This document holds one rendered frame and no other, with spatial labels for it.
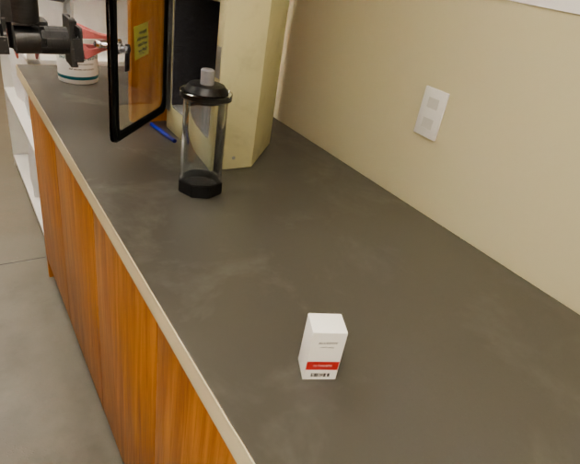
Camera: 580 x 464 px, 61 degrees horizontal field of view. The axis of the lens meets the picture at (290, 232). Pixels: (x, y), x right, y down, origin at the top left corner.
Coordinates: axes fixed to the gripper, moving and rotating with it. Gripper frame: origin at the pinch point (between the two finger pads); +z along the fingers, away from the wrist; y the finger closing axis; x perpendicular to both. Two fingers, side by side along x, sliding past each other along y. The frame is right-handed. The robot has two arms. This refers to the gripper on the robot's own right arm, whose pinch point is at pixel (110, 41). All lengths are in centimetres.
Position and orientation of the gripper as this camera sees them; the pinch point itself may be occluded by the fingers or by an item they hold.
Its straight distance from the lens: 127.6
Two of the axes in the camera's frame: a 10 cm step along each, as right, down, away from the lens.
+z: 8.3, -1.7, 5.2
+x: -5.3, -4.9, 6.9
